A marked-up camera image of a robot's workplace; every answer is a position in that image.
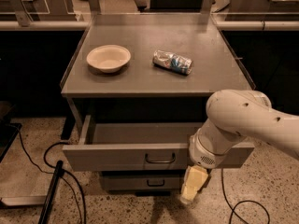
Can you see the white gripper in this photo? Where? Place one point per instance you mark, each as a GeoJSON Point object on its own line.
{"type": "Point", "coordinates": [202, 153]}

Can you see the grey top drawer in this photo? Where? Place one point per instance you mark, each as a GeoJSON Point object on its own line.
{"type": "Point", "coordinates": [115, 147]}

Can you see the grey drawer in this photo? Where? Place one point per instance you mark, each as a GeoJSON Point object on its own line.
{"type": "Point", "coordinates": [141, 180]}
{"type": "Point", "coordinates": [115, 147]}

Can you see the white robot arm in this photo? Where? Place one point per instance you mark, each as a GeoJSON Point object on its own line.
{"type": "Point", "coordinates": [232, 116]}

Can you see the grey bottom drawer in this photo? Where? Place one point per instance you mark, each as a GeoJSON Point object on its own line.
{"type": "Point", "coordinates": [141, 180]}

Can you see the grey drawer cabinet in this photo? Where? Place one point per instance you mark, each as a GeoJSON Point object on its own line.
{"type": "Point", "coordinates": [141, 91]}

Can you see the crushed silver blue can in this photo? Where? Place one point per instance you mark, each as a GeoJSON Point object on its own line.
{"type": "Point", "coordinates": [172, 61]}

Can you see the black bar on floor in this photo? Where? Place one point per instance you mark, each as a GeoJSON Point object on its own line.
{"type": "Point", "coordinates": [51, 192]}

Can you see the white paper bowl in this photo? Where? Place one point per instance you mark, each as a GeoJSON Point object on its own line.
{"type": "Point", "coordinates": [108, 58]}

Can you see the dark equipment left edge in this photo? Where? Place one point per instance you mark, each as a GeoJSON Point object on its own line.
{"type": "Point", "coordinates": [8, 130]}

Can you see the white horizontal rail pipe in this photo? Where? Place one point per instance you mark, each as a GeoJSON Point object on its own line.
{"type": "Point", "coordinates": [221, 25]}

